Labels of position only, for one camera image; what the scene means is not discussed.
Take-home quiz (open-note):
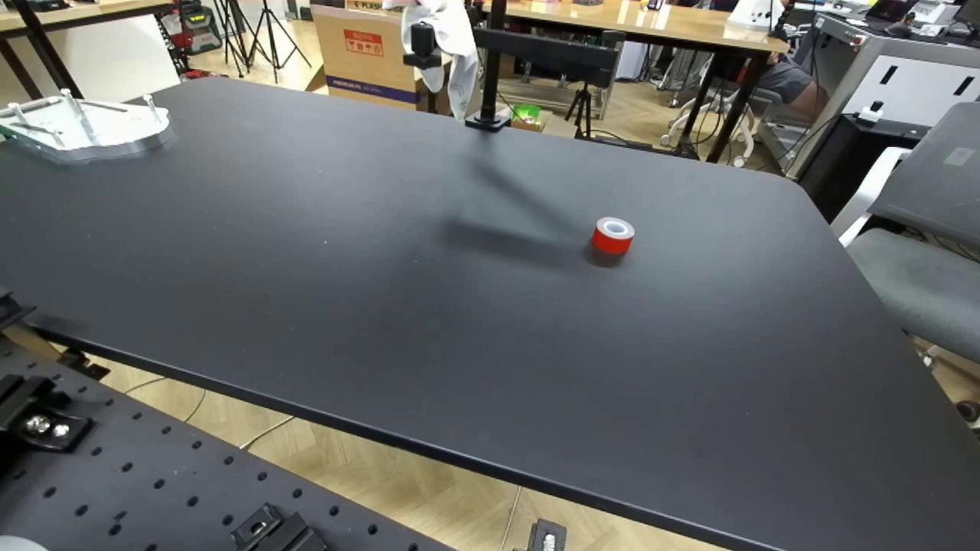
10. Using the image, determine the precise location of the white cloth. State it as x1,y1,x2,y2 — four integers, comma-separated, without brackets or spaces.
397,0,485,120

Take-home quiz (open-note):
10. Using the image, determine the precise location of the black clamp stand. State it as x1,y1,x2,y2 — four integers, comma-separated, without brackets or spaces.
407,0,514,133

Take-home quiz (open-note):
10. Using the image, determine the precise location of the red tape roll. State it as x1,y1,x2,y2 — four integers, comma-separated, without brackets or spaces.
587,215,636,261

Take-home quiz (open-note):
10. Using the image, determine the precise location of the green packet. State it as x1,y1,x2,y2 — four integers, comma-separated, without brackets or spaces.
506,100,551,132

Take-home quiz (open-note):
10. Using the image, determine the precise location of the small black tripod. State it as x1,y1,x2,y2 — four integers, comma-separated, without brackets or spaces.
564,79,608,142

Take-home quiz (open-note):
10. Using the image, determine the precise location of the black panel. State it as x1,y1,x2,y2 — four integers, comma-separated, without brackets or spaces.
496,27,621,89

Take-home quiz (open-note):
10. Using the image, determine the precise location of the large cardboard box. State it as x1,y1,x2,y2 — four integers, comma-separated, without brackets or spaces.
310,0,423,104

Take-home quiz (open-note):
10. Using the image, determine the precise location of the black square clamp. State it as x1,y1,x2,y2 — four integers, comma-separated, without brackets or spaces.
228,500,336,551

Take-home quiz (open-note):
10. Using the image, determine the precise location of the tall black tripod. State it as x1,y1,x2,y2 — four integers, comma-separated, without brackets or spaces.
219,0,316,84

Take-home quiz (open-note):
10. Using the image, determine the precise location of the seated person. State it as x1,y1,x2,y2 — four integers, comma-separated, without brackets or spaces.
756,56,832,128

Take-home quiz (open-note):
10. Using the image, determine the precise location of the black perforated breadboard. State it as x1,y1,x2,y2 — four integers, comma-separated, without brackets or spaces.
0,340,458,551

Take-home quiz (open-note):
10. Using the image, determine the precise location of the grey office chair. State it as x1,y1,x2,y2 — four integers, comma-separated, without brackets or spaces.
830,99,980,431

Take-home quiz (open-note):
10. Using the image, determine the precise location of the white panel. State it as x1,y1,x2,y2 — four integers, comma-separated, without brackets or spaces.
40,12,185,104

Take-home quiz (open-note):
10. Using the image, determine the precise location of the white cabinet with slots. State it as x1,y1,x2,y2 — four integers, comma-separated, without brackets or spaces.
783,40,980,186

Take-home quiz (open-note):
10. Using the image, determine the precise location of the black clamp with screws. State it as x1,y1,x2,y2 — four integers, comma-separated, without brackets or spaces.
0,372,98,453

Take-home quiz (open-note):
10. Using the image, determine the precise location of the wooden desk with black leg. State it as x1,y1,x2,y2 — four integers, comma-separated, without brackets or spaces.
0,0,178,100

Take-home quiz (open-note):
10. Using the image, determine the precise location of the small metal bracket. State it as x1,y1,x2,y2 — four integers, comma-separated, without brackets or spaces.
525,517,573,551

